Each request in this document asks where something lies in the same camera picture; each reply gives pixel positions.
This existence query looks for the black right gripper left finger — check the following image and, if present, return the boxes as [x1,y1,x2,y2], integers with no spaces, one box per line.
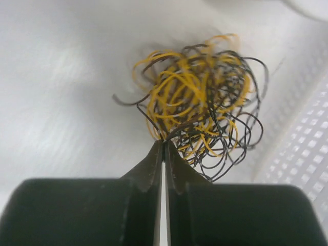
[1,141,163,245]

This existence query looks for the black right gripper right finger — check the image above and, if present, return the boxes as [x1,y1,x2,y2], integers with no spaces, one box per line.
[165,141,323,245]

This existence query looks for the yellow and black cables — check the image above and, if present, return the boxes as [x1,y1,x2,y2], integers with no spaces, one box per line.
[112,33,270,183]

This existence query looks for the white perforated basket right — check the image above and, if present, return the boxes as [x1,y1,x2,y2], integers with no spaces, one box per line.
[252,51,328,206]

